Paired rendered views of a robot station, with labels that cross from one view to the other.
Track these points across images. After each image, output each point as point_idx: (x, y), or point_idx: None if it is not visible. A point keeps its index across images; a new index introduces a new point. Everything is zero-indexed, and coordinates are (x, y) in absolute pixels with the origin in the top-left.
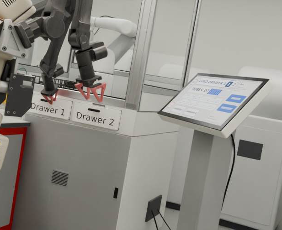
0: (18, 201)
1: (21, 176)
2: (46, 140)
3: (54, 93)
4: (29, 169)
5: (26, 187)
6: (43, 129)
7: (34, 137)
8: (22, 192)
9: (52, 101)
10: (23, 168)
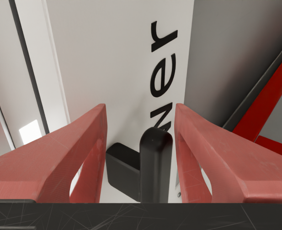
0: None
1: (269, 55)
2: (236, 20)
3: (215, 226)
4: (268, 39)
5: None
6: (210, 68)
7: (223, 85)
8: None
9: (203, 117)
10: (262, 61)
